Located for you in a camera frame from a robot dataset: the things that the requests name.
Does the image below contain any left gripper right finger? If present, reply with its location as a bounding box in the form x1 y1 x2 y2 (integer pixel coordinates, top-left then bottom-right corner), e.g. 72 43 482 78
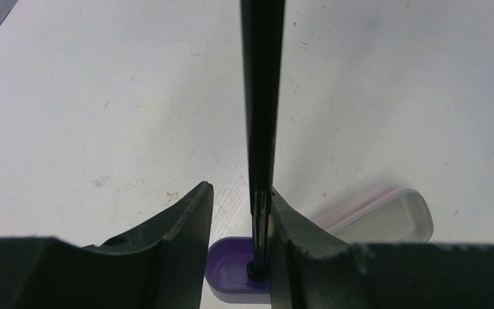
269 193 494 308

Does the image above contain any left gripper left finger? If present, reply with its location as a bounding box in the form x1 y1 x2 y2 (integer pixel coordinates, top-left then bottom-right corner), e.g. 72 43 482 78
0 182 214 308

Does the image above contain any lavender folding umbrella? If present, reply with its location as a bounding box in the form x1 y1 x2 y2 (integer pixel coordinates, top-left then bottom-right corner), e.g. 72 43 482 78
205 1 286 304

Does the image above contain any pink umbrella case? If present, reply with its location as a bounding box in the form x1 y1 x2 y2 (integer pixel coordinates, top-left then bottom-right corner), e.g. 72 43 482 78
321 189 434 243

